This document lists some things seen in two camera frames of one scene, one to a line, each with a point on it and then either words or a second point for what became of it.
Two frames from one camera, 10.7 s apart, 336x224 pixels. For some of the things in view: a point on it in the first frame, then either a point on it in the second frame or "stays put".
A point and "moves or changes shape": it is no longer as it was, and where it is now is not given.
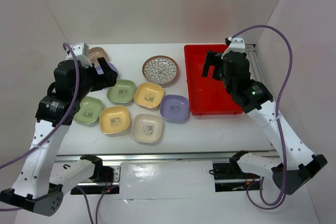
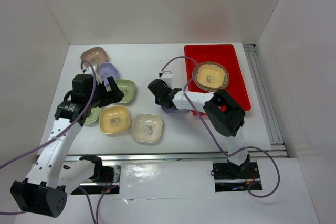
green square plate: x=123 y=92 stays put
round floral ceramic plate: x=160 y=70 moves or changes shape
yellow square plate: x=148 y=95 to x=210 y=75
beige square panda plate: x=147 y=128 stays put
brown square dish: x=95 y=52 stays put
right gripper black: x=212 y=59 to x=157 y=100
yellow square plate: x=114 y=118 stays put
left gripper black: x=107 y=79 to x=113 y=96
